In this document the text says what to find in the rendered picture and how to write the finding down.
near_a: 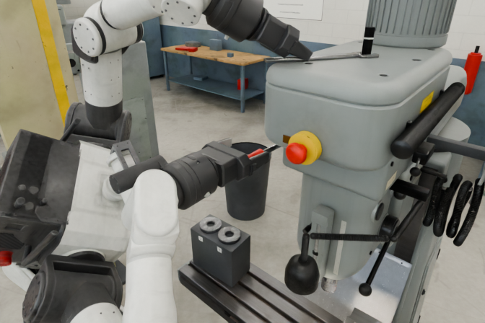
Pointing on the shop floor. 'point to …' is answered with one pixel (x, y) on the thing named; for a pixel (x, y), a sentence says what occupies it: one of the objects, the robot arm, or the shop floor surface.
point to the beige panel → (33, 57)
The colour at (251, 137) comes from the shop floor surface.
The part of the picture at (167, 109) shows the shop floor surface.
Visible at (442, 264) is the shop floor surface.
